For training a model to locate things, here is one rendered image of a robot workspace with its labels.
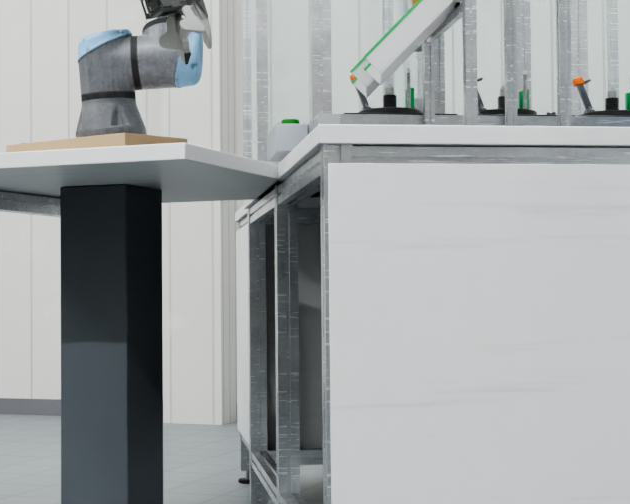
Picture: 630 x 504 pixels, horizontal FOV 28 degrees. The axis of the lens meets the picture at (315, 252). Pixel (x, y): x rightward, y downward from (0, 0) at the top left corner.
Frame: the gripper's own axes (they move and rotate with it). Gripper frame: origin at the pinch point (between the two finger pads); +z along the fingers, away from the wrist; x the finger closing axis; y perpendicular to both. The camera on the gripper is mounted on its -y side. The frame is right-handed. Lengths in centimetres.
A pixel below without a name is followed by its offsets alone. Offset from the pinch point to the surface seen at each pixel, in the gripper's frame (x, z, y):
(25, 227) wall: -393, -26, -134
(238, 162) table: 4.2, 23.1, 2.2
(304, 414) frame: -88, 81, -56
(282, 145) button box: -15.5, 18.8, -23.4
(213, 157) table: 10.2, 22.1, 11.2
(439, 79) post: -12, 12, -70
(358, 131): 49, 29, 10
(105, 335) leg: -40, 46, 17
